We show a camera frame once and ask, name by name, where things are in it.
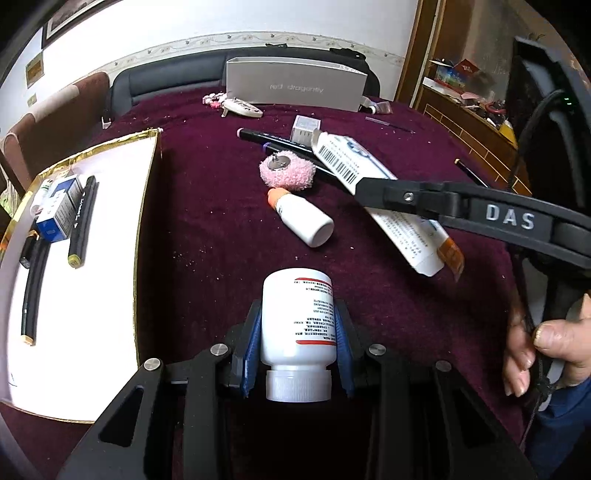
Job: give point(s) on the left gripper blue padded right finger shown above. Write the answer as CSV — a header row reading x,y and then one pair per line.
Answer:
x,y
349,346

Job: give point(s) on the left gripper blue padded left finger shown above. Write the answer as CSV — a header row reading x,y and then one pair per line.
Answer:
x,y
246,351

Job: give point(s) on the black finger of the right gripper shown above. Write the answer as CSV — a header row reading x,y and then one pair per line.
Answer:
x,y
414,197

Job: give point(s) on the long white blue ointment box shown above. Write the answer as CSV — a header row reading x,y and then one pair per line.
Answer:
x,y
424,243

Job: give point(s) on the white red-label pill bottle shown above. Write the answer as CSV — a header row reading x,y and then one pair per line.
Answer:
x,y
299,342

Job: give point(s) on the long black gold-tip pen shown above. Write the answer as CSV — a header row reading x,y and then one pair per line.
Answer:
x,y
37,264

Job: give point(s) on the blue white medicine box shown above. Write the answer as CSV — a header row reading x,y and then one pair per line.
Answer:
x,y
55,221

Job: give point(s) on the black gold-band lipstick tube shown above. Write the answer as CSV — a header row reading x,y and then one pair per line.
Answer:
x,y
28,247

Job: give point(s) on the white green-label pill bottle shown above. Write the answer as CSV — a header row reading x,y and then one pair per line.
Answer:
x,y
40,196

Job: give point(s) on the person's right hand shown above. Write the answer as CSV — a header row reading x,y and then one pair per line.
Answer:
x,y
556,339

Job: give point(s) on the black gold-tip stick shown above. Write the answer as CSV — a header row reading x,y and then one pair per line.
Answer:
x,y
470,173

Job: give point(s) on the wooden side cabinet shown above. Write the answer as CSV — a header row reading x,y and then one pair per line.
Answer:
x,y
460,97

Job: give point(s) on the thin dark pen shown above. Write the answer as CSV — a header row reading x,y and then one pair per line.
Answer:
x,y
389,124

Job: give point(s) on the squeezed tube by shoebox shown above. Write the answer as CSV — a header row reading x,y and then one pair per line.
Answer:
x,y
375,107

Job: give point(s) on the white bottle orange cap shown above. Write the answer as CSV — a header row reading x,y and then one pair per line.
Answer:
x,y
304,219

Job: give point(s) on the small white cube box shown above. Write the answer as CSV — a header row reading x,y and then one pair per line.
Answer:
x,y
303,129

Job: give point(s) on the pink fluffy puff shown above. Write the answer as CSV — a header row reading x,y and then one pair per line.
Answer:
x,y
294,178

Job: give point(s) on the white gold-edged tray box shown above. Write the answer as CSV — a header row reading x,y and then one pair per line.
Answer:
x,y
85,347

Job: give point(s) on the black marker pink cap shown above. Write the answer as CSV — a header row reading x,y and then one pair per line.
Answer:
x,y
262,138

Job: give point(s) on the grey red dragonfly shoebox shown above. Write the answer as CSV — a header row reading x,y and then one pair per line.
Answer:
x,y
294,81

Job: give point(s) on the white remote control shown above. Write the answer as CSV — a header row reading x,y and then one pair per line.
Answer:
x,y
240,108

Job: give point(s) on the black leather headboard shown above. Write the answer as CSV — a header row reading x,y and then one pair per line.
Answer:
x,y
207,69

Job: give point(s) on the maroon padded chair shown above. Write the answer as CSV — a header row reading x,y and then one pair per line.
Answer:
x,y
54,129

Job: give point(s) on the framed painting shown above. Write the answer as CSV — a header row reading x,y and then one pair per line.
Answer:
x,y
69,15

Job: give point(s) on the small gold wall plaque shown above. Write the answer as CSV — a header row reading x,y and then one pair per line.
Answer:
x,y
34,70

